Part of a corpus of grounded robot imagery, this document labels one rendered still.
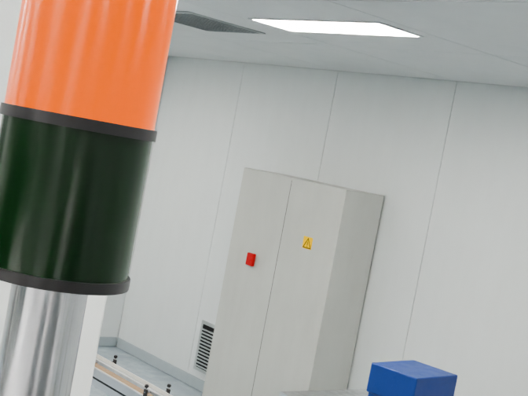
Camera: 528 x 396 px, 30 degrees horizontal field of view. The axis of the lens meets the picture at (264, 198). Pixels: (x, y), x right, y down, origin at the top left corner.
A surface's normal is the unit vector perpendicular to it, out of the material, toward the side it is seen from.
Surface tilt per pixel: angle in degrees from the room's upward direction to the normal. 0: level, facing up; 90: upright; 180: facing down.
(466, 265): 90
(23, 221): 90
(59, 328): 90
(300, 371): 90
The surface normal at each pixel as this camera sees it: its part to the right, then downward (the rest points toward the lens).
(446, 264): -0.76, -0.11
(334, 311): 0.63, 0.16
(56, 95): -0.16, 0.02
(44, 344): 0.29, 0.11
